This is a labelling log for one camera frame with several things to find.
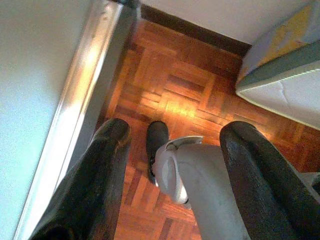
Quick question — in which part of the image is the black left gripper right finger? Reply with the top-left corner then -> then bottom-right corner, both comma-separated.
219,120 -> 320,240

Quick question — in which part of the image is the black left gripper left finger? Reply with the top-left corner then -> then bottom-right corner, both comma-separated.
27,117 -> 133,240

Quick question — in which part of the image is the silver robot left leg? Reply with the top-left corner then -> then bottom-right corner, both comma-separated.
153,135 -> 253,240

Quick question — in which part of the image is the black robot left foot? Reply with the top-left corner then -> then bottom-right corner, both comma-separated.
146,120 -> 171,183

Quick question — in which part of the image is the white mattress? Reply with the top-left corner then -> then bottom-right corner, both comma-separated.
236,61 -> 320,131

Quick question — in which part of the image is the white door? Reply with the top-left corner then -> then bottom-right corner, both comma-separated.
0,0 -> 126,240

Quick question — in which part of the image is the beige floral bed sheet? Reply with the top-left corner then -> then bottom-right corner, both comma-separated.
238,0 -> 320,87

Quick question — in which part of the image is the dark wooden baseboard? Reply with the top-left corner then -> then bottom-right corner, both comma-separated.
140,4 -> 253,58

